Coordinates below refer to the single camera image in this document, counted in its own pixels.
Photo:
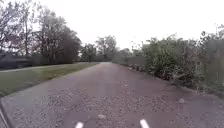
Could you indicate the distant trees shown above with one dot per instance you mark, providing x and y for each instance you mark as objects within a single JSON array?
[{"x": 100, "y": 50}]

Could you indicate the grey asphalt path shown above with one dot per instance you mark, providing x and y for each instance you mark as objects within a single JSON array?
[{"x": 106, "y": 86}]

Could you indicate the grass strip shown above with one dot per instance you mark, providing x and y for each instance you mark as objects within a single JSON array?
[{"x": 23, "y": 77}]

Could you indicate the bushes along path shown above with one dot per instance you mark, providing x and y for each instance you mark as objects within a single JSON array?
[{"x": 173, "y": 60}]

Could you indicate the robot's own part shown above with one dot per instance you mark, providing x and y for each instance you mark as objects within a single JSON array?
[
  {"x": 144, "y": 123},
  {"x": 79, "y": 125}
]

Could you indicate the row of trees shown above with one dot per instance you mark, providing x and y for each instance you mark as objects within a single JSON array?
[{"x": 50, "y": 40}]

